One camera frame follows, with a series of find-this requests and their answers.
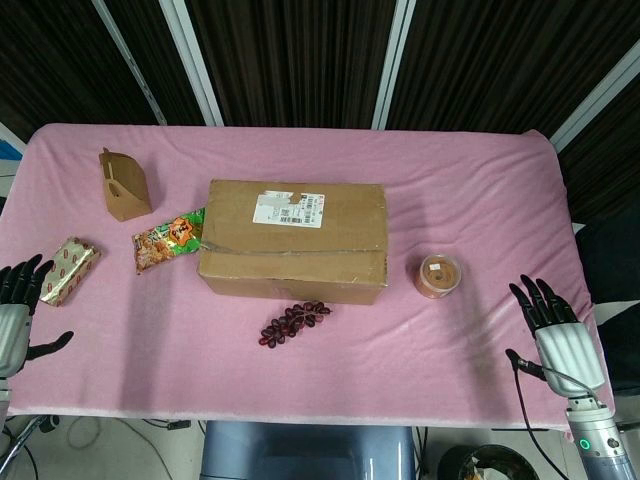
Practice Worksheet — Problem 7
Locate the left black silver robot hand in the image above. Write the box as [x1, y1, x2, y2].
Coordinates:
[0, 253, 75, 381]

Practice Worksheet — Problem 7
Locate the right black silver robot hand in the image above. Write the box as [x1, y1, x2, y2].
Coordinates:
[504, 273, 607, 400]

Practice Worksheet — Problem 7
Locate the large cardboard box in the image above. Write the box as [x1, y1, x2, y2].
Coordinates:
[197, 178, 390, 306]

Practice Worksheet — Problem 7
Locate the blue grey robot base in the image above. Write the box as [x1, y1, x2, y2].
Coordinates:
[199, 420, 417, 480]

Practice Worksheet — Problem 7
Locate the gold foil wrapped packet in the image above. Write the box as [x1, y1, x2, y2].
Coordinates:
[38, 236, 103, 307]

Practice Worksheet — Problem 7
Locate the chrome stand leg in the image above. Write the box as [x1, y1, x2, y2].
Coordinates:
[0, 414, 49, 480]

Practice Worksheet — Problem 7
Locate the black waste bin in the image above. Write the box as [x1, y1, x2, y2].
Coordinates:
[438, 443, 531, 480]

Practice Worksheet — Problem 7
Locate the round orange lidded cup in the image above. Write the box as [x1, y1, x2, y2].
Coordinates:
[412, 253, 464, 301]

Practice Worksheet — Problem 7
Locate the green orange snack packet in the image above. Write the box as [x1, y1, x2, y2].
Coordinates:
[131, 206, 207, 275]

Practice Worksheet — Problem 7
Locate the kraft paper takeaway box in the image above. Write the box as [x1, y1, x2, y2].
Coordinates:
[98, 146, 153, 223]

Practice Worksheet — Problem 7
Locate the blue white box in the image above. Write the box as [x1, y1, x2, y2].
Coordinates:
[0, 121, 27, 176]

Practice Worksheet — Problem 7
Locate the pink table cloth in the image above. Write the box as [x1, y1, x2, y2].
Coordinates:
[0, 122, 617, 432]

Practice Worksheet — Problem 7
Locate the dark red grape bunch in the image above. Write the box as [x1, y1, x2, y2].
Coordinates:
[258, 299, 335, 349]

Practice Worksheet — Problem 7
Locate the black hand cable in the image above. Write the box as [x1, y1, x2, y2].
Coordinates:
[514, 357, 574, 480]

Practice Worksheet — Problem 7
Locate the black floor cable with plug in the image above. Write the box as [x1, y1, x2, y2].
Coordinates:
[142, 418, 192, 432]

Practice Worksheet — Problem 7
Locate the thin white frame post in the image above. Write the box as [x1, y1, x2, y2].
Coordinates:
[91, 0, 167, 125]

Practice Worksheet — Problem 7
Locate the wide white frame post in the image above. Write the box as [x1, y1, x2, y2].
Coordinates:
[158, 0, 225, 127]

